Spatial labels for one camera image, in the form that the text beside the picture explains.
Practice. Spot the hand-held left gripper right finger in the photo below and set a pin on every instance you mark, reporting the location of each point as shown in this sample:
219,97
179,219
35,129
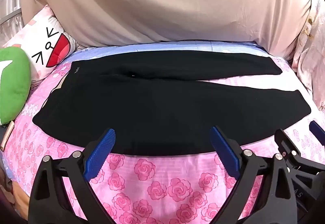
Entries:
224,152

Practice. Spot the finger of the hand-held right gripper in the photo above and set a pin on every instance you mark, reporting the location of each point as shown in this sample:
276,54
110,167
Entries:
288,144
318,130

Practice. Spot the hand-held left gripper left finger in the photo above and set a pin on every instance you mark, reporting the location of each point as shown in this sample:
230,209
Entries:
101,152

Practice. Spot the black pants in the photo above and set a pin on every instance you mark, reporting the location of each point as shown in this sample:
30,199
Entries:
162,107

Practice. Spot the pink floral bedsheet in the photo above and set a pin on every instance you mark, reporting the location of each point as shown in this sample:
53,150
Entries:
152,183

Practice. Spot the pale floral cloth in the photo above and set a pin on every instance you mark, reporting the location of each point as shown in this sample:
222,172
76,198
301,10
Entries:
311,48

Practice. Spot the brown cloth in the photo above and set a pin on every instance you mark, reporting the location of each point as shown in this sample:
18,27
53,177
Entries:
19,196

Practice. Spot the green plush cushion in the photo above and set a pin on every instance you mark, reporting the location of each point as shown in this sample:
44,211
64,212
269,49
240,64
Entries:
12,81

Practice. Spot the cartoon face pillow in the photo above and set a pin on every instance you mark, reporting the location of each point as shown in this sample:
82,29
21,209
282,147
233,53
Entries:
48,46

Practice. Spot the beige curtain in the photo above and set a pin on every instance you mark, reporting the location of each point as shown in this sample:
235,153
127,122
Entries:
157,3

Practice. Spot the metal rail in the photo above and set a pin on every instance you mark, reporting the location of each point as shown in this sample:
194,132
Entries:
10,17

